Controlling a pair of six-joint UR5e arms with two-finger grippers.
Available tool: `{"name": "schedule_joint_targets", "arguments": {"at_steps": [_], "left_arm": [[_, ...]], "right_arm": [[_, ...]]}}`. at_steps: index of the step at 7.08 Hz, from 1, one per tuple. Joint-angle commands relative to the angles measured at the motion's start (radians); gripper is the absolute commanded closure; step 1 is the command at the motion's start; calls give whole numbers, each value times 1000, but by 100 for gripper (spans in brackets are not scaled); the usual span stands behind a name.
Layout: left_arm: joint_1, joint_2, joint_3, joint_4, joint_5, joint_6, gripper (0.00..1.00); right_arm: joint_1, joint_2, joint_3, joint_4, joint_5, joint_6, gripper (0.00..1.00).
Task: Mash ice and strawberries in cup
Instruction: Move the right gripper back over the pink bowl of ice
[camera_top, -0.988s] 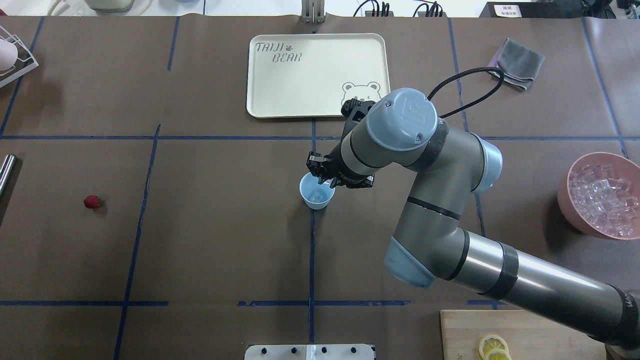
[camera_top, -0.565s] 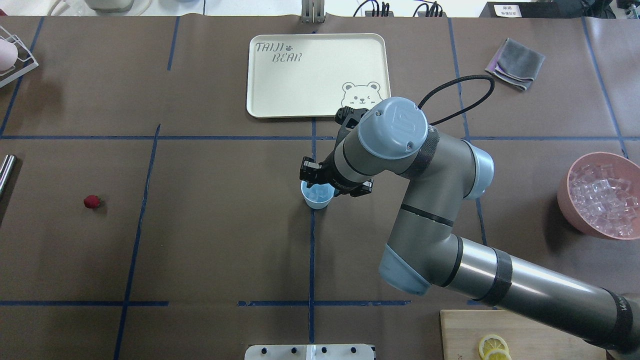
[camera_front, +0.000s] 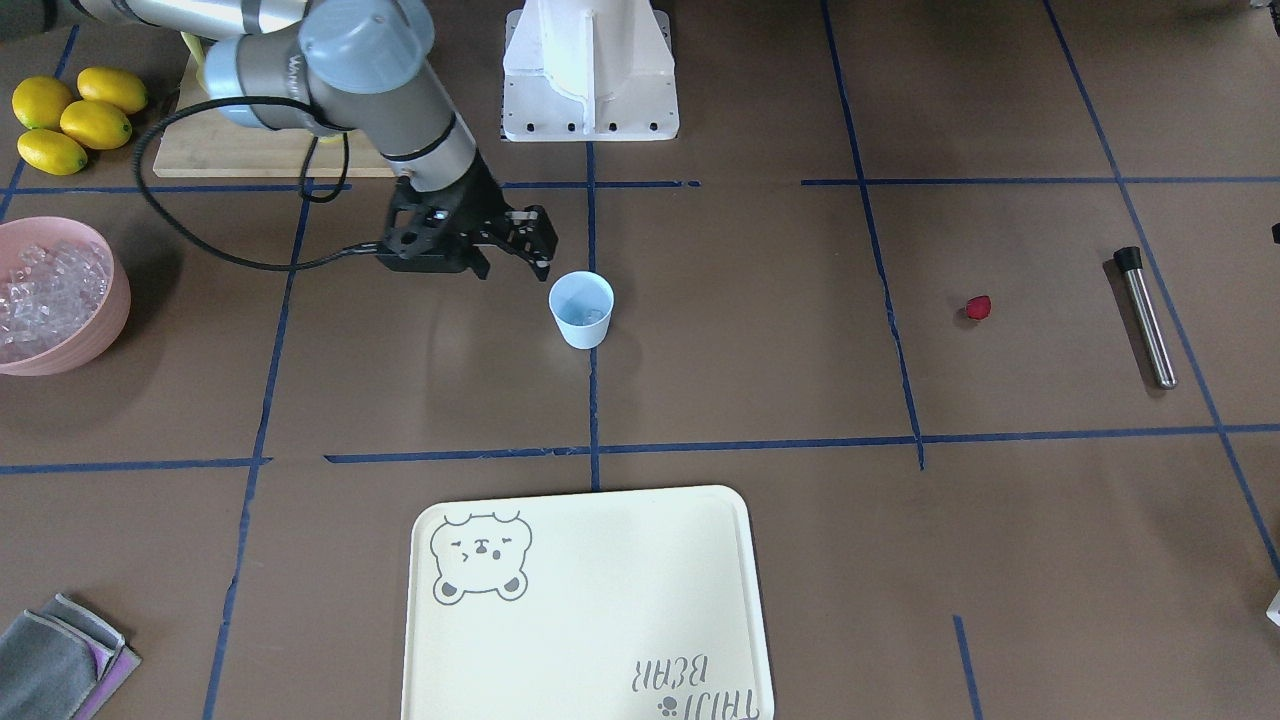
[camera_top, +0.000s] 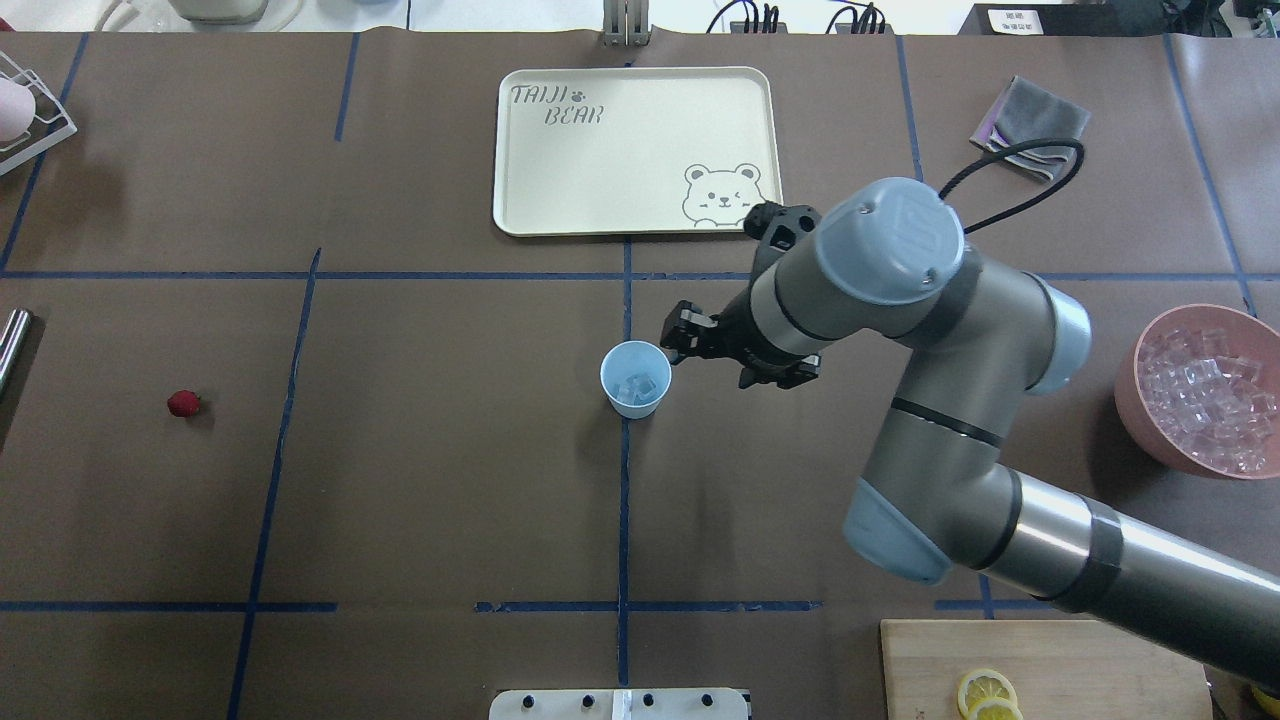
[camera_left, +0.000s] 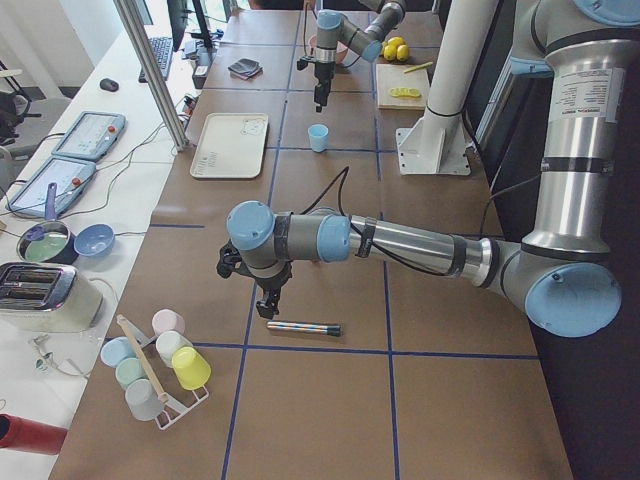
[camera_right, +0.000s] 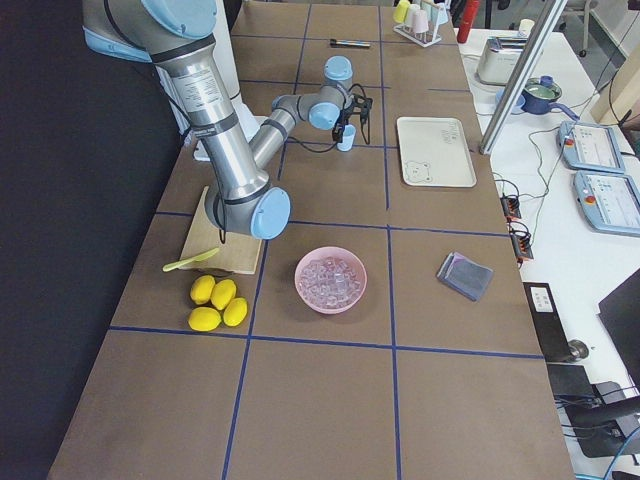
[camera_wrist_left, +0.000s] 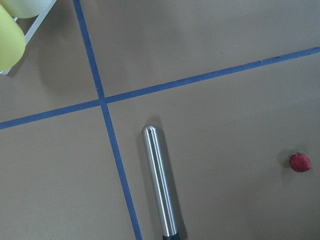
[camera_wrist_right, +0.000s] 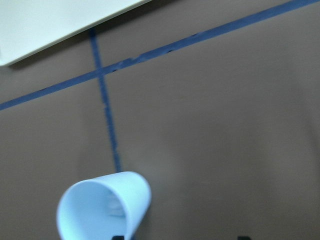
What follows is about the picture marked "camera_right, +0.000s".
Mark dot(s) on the steel muddler with black tip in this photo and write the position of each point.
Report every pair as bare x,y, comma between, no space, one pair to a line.
351,44

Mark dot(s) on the aluminium frame post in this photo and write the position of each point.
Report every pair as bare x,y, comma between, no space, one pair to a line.
536,42

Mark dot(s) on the teach pendant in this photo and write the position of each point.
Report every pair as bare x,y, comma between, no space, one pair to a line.
587,146
609,202

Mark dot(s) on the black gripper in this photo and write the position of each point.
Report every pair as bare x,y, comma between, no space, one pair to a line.
341,121

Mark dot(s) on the whole lemon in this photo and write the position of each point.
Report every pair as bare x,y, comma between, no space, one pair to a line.
223,293
235,312
202,288
204,319

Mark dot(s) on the teach pendant near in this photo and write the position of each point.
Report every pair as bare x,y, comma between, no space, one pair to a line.
609,202

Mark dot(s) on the pink bowl of ice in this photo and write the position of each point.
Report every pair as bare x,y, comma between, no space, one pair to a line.
330,280

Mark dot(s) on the cream bear tray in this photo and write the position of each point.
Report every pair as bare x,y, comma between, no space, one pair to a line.
434,153

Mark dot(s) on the wooden cutting board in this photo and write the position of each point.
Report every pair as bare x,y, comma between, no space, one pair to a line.
239,254

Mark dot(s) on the red bottle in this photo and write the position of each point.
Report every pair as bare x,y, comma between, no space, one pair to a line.
469,14

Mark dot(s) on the white wire cup rack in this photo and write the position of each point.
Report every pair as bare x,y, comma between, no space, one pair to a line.
438,12

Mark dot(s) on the pink plastic cup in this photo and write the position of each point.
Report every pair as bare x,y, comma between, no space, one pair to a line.
418,21

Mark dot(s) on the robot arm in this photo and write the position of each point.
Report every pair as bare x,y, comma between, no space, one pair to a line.
178,36
329,109

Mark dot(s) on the blue saucepan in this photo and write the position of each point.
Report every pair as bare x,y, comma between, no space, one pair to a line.
542,95

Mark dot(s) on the grey folded cloth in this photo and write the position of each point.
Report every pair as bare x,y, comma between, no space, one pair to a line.
465,276

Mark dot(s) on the yellow plastic cup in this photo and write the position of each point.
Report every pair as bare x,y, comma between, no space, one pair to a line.
400,11

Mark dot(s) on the light blue cup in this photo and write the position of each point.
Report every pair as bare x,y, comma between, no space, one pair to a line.
347,138

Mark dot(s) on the yellow-green plastic knife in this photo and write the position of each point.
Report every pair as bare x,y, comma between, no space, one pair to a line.
193,259

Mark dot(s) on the teach pendant far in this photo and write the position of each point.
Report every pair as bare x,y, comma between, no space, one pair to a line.
587,146

